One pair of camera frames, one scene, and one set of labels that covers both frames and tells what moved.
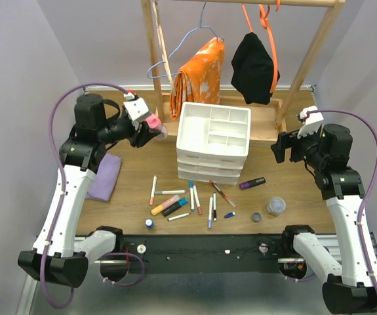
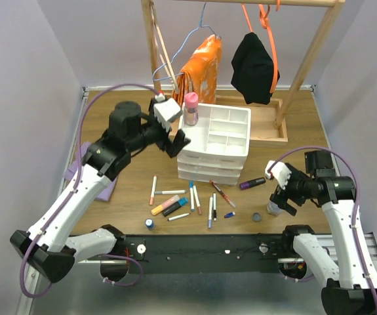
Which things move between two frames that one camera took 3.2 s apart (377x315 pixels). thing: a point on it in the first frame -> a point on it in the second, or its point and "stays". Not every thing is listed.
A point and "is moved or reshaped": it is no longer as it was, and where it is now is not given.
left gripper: [138, 139] -> [174, 147]
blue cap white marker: [191, 195] stays
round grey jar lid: [256, 217] stays
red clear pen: [223, 193] stays
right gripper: [284, 140] -> [280, 197]
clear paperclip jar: [276, 206] stays
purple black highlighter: [252, 183] stays
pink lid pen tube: [154, 123] is moved or reshaped
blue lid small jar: [149, 224] stays
